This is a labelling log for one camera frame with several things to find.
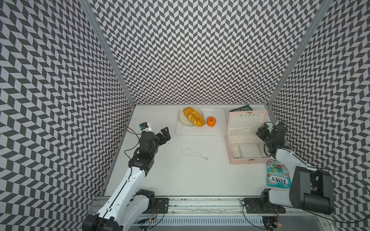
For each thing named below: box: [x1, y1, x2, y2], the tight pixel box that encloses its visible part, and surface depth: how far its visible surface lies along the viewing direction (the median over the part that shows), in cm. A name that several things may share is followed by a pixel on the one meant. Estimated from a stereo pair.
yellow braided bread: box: [183, 107, 206, 128], surface depth 107 cm
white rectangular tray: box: [174, 107, 227, 137], surface depth 107 cm
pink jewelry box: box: [224, 110, 273, 166], surface depth 88 cm
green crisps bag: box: [229, 103, 254, 113], surface depth 113 cm
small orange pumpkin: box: [206, 116, 217, 128], surface depth 104 cm
